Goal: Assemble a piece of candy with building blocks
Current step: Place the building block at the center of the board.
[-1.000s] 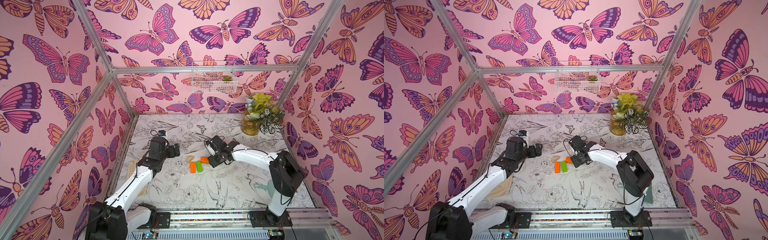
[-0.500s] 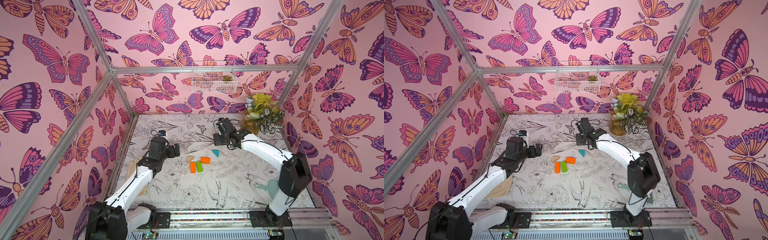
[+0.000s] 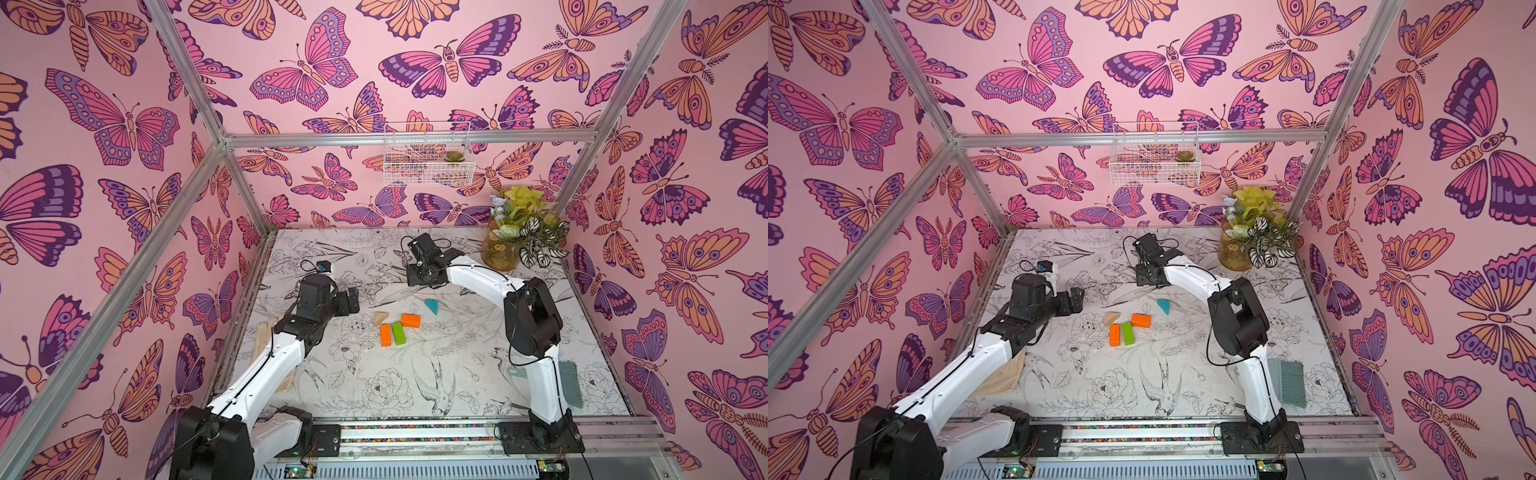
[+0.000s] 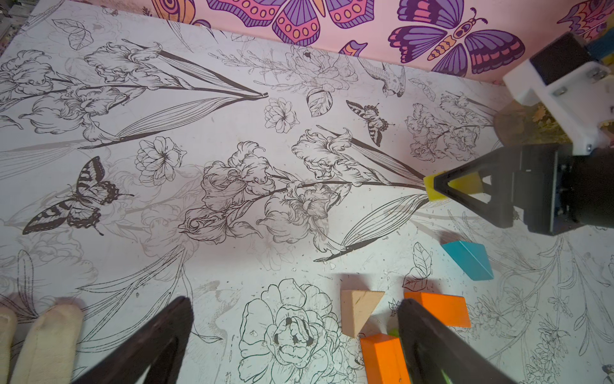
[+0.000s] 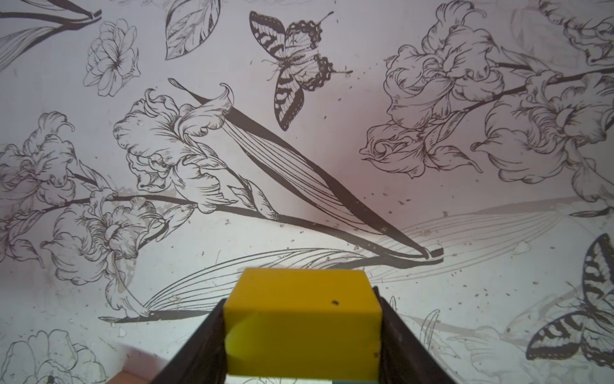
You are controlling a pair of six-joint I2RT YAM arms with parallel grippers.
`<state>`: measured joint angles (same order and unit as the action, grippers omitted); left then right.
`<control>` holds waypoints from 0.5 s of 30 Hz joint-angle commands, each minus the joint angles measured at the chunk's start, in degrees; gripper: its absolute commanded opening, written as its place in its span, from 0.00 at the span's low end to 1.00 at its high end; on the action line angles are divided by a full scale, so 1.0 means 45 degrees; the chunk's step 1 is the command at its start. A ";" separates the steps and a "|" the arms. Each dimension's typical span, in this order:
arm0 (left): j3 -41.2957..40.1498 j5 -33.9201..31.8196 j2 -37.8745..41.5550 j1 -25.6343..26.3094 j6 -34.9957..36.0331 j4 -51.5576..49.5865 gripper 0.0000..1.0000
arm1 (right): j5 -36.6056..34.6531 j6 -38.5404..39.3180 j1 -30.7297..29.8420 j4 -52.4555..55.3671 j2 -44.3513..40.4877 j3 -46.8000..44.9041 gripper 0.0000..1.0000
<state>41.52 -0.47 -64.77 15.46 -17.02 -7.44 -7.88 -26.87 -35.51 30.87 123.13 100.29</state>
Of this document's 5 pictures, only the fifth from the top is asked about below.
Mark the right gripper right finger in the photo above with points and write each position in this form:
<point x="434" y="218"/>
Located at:
<point x="404" y="360"/>

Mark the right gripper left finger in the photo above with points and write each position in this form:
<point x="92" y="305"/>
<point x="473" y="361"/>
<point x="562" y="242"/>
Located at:
<point x="202" y="360"/>

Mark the yellow wooden block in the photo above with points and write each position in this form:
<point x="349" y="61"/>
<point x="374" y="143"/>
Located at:
<point x="303" y="324"/>

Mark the natural wood triangle block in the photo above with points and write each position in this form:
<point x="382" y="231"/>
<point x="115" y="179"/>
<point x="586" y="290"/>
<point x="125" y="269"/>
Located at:
<point x="125" y="377"/>

